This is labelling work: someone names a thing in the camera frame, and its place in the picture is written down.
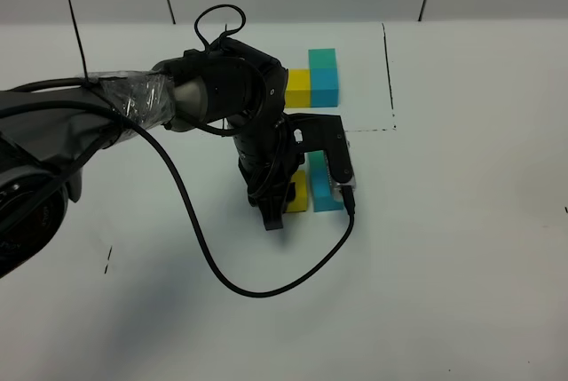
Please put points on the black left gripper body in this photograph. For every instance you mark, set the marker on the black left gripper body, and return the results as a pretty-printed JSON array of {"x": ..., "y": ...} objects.
[{"x": 266, "y": 156}]

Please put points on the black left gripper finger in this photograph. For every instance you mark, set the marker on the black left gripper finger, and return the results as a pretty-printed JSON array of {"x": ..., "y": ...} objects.
[
  {"x": 272, "y": 208},
  {"x": 291, "y": 193}
]

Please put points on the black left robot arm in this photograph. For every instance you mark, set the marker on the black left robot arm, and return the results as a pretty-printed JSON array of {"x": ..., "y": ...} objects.
[{"x": 51, "y": 129}]

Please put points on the green template block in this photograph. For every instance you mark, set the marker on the green template block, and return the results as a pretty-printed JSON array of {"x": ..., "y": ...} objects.
[{"x": 322, "y": 58}]

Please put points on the blue template block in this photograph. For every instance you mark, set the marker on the blue template block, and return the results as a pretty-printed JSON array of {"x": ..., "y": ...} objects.
[{"x": 324, "y": 87}]

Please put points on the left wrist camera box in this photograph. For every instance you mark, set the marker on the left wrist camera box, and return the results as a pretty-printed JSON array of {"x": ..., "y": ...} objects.
[{"x": 326, "y": 133}]

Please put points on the yellow template block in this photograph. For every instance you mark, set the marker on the yellow template block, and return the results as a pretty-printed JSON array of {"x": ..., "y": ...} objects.
[{"x": 299, "y": 90}]

